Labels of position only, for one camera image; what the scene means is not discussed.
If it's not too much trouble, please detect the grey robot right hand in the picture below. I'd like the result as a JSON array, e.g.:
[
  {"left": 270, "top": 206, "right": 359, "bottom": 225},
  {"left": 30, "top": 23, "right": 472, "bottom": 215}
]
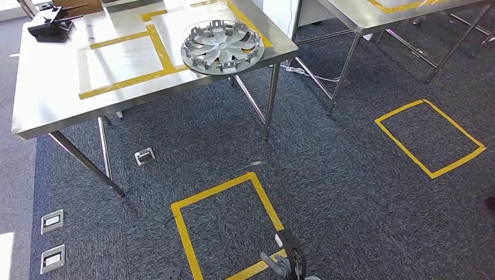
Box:
[{"left": 260, "top": 251, "right": 291, "bottom": 280}]

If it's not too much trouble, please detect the grey plastic wheel cover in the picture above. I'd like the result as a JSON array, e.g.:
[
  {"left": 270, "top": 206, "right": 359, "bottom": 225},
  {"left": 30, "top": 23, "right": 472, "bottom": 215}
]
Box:
[{"left": 180, "top": 20, "right": 266, "bottom": 76}]

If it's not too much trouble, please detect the steel workbench table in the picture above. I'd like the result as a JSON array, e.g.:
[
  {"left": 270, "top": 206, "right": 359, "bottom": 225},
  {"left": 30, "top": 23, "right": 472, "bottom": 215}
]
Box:
[
  {"left": 11, "top": 0, "right": 298, "bottom": 198},
  {"left": 290, "top": 0, "right": 495, "bottom": 117}
]

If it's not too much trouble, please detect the yellow floor tape square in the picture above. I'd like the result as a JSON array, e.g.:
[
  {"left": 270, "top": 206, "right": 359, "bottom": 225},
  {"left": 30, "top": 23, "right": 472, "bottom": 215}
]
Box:
[
  {"left": 374, "top": 99, "right": 487, "bottom": 180},
  {"left": 171, "top": 171, "right": 287, "bottom": 280}
]

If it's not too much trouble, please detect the metal floor socket plate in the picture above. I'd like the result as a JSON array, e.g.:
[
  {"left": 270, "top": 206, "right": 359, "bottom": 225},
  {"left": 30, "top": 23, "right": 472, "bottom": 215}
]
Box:
[
  {"left": 40, "top": 209, "right": 65, "bottom": 236},
  {"left": 134, "top": 147, "right": 156, "bottom": 167},
  {"left": 40, "top": 244, "right": 66, "bottom": 275}
]

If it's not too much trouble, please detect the yellow tape marking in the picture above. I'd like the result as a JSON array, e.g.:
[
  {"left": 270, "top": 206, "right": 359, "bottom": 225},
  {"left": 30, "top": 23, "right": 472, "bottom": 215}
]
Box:
[
  {"left": 367, "top": 0, "right": 449, "bottom": 14},
  {"left": 78, "top": 0, "right": 273, "bottom": 100}
]

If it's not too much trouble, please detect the white cabinet panel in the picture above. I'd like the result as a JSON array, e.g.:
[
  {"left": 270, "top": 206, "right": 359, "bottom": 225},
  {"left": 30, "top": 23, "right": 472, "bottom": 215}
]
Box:
[{"left": 263, "top": 0, "right": 335, "bottom": 40}]

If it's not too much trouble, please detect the black clamp tool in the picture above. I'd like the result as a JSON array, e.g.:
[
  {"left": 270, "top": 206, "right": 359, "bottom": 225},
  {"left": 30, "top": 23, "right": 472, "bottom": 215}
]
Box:
[{"left": 27, "top": 3, "right": 90, "bottom": 43}]

